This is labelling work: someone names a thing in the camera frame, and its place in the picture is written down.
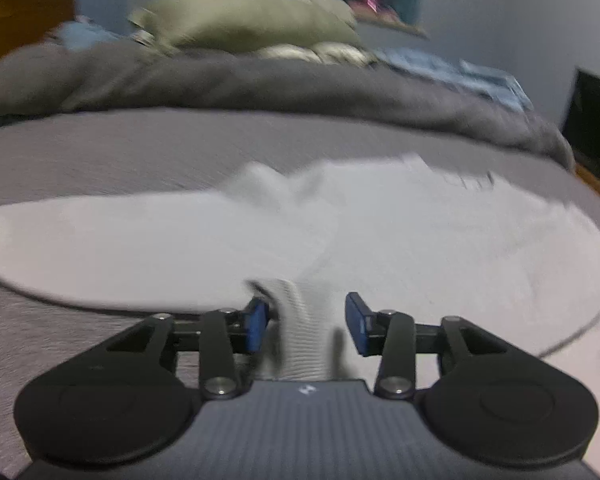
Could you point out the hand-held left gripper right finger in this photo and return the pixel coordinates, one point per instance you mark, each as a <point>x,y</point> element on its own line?
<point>357,322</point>

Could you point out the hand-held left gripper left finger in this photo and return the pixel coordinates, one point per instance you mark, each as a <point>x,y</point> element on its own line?
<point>256,325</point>

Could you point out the light grey sweater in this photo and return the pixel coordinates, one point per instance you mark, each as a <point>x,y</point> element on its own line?
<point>420,240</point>

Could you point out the grey bed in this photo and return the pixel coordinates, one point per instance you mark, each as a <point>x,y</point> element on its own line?
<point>130,150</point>

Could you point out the dark grey duvet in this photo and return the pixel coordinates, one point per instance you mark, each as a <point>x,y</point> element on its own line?
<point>260,85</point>

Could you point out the light blue patterned cloth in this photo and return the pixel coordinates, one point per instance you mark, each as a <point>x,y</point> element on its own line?
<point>455,72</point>

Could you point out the cream crumpled cloth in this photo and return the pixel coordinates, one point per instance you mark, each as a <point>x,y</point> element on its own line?
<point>320,54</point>

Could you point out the wooden shelf board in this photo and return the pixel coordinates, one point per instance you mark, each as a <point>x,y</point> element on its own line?
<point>405,27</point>

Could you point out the olive green pillow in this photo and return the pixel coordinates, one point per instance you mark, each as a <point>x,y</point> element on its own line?
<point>245,20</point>

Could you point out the black screen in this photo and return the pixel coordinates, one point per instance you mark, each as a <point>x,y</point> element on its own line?
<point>595,125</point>

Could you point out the pink items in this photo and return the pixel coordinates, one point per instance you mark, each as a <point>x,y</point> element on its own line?
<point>372,5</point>

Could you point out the blue crumpled cloth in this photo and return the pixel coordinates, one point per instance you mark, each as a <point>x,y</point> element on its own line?
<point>87,35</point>

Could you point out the wooden headboard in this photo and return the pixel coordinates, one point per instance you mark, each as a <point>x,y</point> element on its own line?
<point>20,20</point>

